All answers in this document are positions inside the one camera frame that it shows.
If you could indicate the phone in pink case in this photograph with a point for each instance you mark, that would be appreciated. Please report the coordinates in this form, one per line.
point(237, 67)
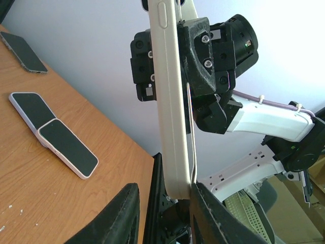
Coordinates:
point(64, 143)

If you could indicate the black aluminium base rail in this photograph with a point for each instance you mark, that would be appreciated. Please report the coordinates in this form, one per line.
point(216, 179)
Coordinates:
point(167, 220)

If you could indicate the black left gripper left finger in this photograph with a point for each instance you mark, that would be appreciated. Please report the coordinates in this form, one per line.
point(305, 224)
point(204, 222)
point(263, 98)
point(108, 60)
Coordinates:
point(118, 222)

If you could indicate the dark grey phone far corner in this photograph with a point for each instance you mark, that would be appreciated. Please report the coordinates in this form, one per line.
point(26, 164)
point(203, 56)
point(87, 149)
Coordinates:
point(24, 53)

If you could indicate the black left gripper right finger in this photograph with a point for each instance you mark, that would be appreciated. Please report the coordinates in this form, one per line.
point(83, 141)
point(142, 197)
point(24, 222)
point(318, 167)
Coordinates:
point(211, 222)

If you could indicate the light blue slotted cable duct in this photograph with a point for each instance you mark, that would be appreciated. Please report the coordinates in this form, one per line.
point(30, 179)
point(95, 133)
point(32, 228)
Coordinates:
point(243, 209)

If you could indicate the phone in lilac case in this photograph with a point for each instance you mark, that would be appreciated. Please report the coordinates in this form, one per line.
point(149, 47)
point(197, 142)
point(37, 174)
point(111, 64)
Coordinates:
point(32, 108)

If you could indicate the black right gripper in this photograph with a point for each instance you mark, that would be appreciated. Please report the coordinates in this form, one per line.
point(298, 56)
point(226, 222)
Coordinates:
point(212, 56)

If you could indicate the cream white phone case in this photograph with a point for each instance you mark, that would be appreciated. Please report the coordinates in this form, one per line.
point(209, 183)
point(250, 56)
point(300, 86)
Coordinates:
point(169, 95)

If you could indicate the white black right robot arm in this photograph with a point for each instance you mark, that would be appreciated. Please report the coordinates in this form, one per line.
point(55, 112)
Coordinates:
point(293, 136)

